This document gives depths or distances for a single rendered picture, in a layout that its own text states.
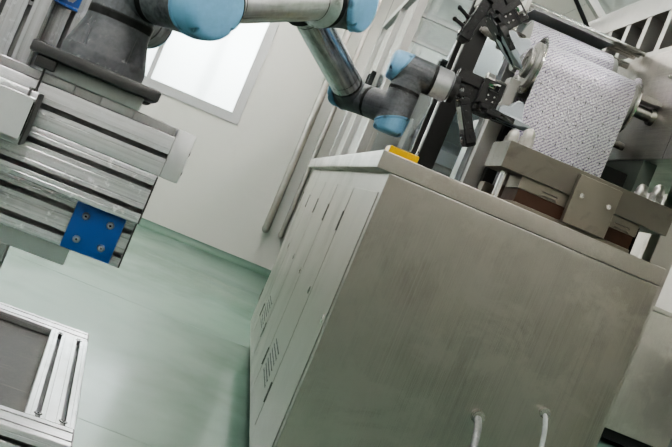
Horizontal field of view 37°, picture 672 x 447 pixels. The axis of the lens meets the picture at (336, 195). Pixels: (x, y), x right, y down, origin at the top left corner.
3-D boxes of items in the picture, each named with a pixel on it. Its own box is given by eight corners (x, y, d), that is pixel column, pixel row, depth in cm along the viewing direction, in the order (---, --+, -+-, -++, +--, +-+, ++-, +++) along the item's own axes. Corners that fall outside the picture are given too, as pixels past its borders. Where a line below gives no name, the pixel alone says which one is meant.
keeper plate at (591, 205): (559, 220, 215) (578, 173, 215) (600, 238, 216) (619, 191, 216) (562, 221, 212) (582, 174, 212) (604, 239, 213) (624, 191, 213)
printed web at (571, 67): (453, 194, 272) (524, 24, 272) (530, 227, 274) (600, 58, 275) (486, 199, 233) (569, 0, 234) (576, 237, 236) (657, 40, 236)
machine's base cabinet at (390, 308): (240, 341, 456) (312, 168, 456) (368, 392, 462) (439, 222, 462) (226, 555, 205) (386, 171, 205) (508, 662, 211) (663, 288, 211)
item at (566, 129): (504, 153, 234) (534, 81, 234) (593, 192, 236) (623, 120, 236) (504, 153, 234) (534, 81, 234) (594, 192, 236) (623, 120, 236)
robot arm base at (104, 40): (56, 48, 165) (79, -7, 165) (61, 53, 180) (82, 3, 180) (141, 84, 169) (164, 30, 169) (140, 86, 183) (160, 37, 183)
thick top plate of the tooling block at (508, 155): (483, 165, 229) (493, 141, 229) (637, 231, 233) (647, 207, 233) (501, 165, 213) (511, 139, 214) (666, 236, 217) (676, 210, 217)
